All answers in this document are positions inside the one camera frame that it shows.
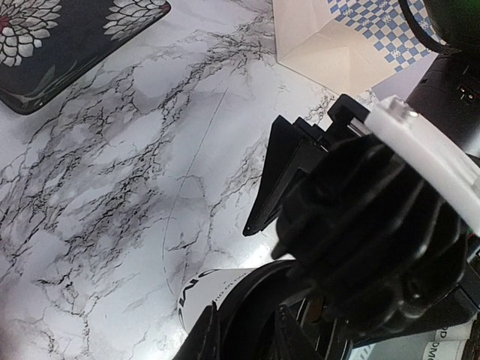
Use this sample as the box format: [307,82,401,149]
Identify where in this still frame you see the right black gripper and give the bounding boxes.
[242,93,398,237]

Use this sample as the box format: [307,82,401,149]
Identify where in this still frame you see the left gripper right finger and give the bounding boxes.
[275,304,323,360]

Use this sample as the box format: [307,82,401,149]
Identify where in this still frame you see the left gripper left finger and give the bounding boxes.
[174,305,221,360]

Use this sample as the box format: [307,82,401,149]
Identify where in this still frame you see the black plastic cup lid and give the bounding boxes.
[213,260,353,360]

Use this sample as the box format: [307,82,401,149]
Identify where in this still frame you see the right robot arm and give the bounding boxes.
[242,1,479,236]

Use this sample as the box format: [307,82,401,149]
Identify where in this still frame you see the blue checkered paper bag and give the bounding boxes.
[272,0,431,95]

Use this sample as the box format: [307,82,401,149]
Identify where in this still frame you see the spare branded paper cups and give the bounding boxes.
[422,319,479,360]

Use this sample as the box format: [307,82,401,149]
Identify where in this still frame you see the black floral square plate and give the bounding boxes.
[1,1,171,115]

